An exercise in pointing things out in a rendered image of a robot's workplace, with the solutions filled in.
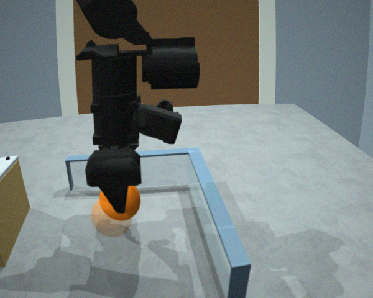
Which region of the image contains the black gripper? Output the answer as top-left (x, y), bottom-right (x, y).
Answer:
top-left (85, 90), bottom-right (141, 214)

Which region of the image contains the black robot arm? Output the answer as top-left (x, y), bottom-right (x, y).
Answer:
top-left (76, 0), bottom-right (200, 144)

